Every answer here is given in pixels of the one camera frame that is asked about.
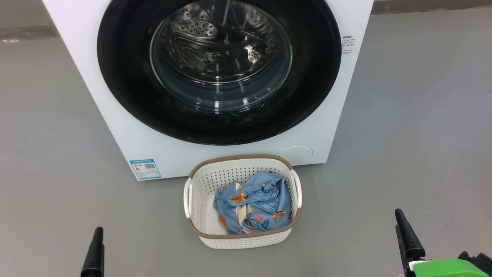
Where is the black round glass washer door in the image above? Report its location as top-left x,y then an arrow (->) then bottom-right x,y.
97,0 -> 342,146

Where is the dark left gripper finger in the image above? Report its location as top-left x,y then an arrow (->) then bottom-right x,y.
80,227 -> 105,277

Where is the stainless steel washing machine drum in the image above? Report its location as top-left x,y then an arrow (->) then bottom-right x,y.
154,0 -> 291,83

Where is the white front-load washing machine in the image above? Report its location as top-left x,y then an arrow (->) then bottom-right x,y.
42,0 -> 374,181

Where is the blue energy label sticker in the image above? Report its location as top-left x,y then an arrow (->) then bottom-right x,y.
130,159 -> 161,180

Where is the cream perforated laundry basket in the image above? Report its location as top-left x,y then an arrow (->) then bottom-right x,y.
183,154 -> 303,249

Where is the blue patterned garment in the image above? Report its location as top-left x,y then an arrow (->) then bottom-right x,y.
213,170 -> 293,235

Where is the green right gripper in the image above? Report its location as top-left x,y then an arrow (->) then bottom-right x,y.
394,209 -> 489,277

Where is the round white filter cover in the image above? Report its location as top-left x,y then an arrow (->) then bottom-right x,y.
280,145 -> 313,166

